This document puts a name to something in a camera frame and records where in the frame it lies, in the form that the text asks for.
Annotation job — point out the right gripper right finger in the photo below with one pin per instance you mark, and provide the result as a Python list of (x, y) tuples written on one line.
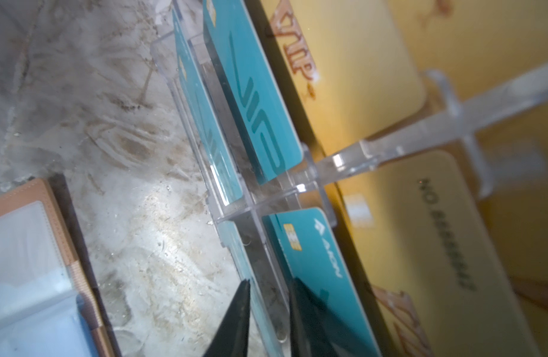
[(307, 335)]

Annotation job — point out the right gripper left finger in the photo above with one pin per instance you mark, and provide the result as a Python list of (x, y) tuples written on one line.
[(232, 336)]

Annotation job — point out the teal card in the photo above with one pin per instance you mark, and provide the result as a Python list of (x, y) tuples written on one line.
[(252, 298), (259, 111), (306, 249)]

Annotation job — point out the pink leather card holder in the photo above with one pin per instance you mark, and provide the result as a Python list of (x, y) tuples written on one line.
[(47, 307)]

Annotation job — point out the gold card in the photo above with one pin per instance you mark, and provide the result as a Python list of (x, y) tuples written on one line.
[(516, 212), (349, 65), (429, 261), (476, 44)]

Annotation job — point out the clear acrylic card stand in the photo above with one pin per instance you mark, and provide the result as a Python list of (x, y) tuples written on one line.
[(446, 122)]

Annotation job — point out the gold card back right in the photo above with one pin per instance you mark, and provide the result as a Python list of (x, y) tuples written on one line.
[(516, 212)]

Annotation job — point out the gold card back left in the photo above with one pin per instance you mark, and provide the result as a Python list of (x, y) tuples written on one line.
[(476, 44)]

